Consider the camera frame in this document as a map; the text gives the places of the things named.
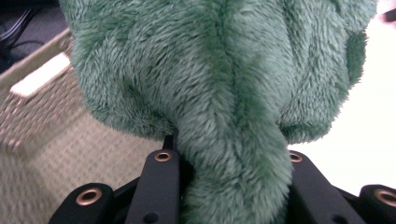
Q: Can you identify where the beige woven basket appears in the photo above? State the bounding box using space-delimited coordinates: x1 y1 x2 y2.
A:
0 27 188 224

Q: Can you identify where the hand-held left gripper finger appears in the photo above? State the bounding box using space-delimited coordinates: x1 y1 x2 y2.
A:
162 132 180 153

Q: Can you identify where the green fleece garment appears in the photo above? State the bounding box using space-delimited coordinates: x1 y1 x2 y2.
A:
58 0 379 224

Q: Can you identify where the black cable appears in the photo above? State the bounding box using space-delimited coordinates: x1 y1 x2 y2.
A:
0 7 35 43

